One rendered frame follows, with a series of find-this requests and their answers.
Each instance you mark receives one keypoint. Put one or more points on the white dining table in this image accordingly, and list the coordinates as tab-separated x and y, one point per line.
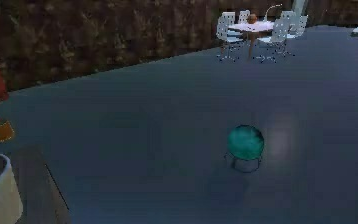
252	26

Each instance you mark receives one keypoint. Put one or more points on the white lamp shade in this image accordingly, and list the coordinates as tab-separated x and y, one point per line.
0	191

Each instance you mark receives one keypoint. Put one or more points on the dark wooden side table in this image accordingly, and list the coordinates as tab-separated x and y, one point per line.
37	186

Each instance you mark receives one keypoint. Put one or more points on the teal round stool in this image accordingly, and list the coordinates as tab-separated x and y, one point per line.
245	143

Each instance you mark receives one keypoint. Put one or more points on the white arched floor lamp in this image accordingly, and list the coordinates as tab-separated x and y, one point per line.
270	10

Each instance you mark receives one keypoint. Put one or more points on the wooden tapered drum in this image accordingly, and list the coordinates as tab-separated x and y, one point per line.
252	18

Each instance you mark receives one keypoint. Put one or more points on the white perforated chair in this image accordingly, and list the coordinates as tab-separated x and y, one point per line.
276	33
225	30
299	26
243	16

